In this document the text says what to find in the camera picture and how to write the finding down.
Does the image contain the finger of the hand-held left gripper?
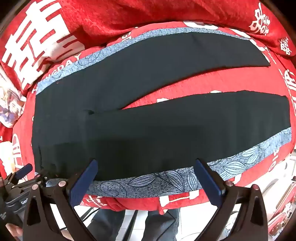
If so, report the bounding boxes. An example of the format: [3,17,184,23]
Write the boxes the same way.
[14,170,57,189]
[10,164,33,183]

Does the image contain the person's legs in jeans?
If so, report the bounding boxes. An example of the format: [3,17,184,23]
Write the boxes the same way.
[86,203,181,241]

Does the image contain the person's left hand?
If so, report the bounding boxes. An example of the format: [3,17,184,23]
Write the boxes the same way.
[5,224,23,240]

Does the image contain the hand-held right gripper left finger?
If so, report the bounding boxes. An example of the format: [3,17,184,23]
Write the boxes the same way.
[22,159,99,241]

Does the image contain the red decorated box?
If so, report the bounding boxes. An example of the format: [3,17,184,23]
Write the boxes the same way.
[269,186,296,241]

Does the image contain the red pillow with white character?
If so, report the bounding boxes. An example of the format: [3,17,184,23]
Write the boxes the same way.
[0,0,86,93]

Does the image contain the cartoon printed cushion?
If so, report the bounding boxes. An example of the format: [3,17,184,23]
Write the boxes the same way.
[0,68,27,128]

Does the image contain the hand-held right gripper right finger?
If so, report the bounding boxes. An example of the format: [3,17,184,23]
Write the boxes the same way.
[194,159,270,241]

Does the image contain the white yellow cloth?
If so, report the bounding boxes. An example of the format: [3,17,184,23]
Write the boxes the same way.
[0,140,12,171]

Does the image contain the black pants with blue stripe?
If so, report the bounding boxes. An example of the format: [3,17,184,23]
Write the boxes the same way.
[31,27,292,193]

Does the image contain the red pillow with small characters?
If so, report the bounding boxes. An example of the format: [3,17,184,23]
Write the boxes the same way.
[247,0,296,56]

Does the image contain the red printed blanket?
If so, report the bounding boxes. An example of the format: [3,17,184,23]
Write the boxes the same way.
[0,21,296,215]

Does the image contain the red plush throw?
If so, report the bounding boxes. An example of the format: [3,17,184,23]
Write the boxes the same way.
[58,0,263,48]

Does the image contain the black cable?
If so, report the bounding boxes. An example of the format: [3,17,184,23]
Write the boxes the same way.
[78,207,100,221]

